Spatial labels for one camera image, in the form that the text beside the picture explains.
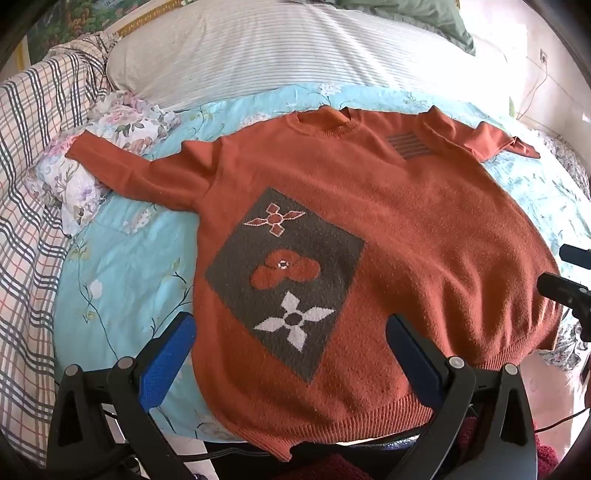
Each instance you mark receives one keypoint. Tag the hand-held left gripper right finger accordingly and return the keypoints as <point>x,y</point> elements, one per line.
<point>413,355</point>

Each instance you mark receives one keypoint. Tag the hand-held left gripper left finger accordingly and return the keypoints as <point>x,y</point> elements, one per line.
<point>168,364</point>

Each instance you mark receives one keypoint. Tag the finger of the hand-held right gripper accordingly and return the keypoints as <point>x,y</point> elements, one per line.
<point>577,257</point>
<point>565,290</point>

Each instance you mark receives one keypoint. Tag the orange knit sweater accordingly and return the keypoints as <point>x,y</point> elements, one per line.
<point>415,230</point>

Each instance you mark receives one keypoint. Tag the pale floral bedsheet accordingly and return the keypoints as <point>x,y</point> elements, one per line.
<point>572,161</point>

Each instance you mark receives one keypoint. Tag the light blue floral bedsheet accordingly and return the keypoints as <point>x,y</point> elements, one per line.
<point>129,258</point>

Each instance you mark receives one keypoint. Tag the plaid blanket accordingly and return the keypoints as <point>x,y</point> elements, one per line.
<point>27,184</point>

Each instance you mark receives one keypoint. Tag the floral crumpled cloth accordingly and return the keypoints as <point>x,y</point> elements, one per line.
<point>124,117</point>

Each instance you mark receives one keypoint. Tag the green pillow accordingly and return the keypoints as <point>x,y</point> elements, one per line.
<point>438,18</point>

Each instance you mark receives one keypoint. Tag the white striped pillow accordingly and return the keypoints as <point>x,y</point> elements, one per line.
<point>277,46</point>

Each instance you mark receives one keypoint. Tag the framed landscape painting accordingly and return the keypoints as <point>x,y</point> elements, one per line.
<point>92,14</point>

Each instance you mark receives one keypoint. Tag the white wall socket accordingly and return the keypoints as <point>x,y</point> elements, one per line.
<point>544,56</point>

